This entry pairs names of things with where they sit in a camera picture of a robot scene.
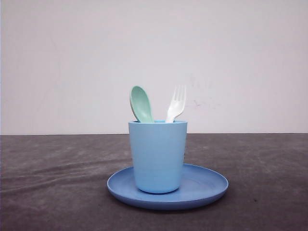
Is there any white plastic fork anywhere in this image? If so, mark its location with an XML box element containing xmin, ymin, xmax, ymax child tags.
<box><xmin>165</xmin><ymin>85</ymin><xmax>186</xmax><ymax>123</ymax></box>

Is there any blue plastic plate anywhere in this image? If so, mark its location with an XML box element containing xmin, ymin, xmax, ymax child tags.
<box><xmin>106</xmin><ymin>164</ymin><xmax>229</xmax><ymax>211</ymax></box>

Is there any mint green plastic spoon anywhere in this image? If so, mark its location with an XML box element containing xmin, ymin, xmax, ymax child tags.
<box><xmin>130</xmin><ymin>86</ymin><xmax>154</xmax><ymax>123</ymax></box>

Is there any grey table cloth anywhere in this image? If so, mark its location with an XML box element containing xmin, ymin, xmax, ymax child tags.
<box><xmin>0</xmin><ymin>134</ymin><xmax>308</xmax><ymax>231</ymax></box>

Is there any light blue plastic cup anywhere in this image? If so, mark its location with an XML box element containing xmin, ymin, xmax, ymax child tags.
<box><xmin>128</xmin><ymin>120</ymin><xmax>188</xmax><ymax>193</ymax></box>

